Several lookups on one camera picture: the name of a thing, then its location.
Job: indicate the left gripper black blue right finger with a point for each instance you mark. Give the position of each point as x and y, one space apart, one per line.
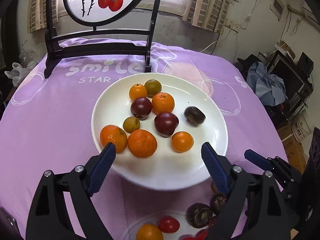
255 208

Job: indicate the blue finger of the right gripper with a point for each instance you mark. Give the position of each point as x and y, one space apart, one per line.
258 160

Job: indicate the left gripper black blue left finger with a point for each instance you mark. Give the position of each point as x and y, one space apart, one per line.
48 216

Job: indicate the dark passion fruit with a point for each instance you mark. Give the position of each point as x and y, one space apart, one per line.
217 203
194 116
199 215

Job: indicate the small orange tomato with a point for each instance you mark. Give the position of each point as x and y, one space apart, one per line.
182 142
137 91

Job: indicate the red cherry tomato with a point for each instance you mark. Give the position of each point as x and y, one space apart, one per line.
168 224
201 235

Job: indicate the large yellow orange tomato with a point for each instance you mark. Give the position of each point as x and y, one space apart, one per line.
149 232

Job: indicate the large dark red plum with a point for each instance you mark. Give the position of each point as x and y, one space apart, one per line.
165 123

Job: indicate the large orange mandarin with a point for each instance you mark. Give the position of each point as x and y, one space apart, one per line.
141 143

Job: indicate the green yellow small fruit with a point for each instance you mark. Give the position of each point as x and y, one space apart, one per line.
131 124

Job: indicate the blue cloth pile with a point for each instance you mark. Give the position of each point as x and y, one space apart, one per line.
269 88

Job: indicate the black monitor shelf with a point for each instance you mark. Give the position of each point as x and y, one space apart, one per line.
296 80

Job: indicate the purple tablecloth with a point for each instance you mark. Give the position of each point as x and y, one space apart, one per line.
47 126

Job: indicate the white oval plate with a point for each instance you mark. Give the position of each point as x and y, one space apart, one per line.
165 170

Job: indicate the orange mandarin on plate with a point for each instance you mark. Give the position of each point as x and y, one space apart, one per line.
162 102

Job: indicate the green orange tomato on plate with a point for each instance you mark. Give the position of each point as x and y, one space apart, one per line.
153 87

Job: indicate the small dark plum on plate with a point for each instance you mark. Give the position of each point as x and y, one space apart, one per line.
141 108

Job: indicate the small orange tomato on plate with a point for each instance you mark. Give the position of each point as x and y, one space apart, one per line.
137 91

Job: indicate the white plastic bag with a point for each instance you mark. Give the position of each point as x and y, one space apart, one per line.
19 73

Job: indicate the right beige curtain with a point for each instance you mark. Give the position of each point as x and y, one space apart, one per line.
207 14

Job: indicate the beige curtain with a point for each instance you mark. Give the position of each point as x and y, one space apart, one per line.
207 14
36 18

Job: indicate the left beige curtain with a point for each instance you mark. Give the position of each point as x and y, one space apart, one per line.
36 18

